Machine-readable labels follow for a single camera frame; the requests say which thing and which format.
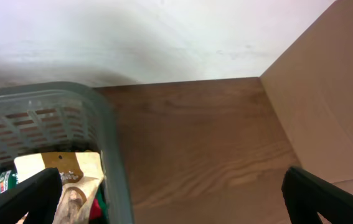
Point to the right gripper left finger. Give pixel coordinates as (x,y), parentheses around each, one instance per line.
(34,199)

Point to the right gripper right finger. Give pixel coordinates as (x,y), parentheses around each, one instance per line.
(307,197)

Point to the brown dried food pouch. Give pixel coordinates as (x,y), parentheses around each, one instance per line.
(81,174)

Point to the grey plastic basket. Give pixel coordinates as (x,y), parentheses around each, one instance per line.
(65,116)

